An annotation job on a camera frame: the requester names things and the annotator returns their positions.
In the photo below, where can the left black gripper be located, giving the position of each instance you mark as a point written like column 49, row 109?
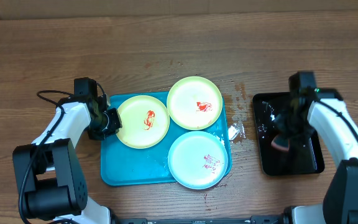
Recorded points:
column 115, row 124

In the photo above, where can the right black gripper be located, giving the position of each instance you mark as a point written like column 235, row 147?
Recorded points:
column 286, row 126

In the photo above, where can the yellow plate with ketchup swirl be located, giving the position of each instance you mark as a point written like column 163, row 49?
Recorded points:
column 145, row 121

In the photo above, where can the yellow-green plate with red stain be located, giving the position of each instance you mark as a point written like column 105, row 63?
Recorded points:
column 194, row 103

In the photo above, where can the light blue plate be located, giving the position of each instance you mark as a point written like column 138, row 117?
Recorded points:
column 198, row 160

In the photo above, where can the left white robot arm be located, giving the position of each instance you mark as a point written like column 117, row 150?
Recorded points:
column 50, row 182

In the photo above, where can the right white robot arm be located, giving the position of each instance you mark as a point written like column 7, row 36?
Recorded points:
column 322, row 111

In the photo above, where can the black water tray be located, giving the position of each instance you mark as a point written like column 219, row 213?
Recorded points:
column 304, row 155

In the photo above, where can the teal plastic tray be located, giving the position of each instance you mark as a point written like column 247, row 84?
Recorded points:
column 123, row 165

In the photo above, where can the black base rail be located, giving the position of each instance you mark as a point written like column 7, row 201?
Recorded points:
column 255, row 219

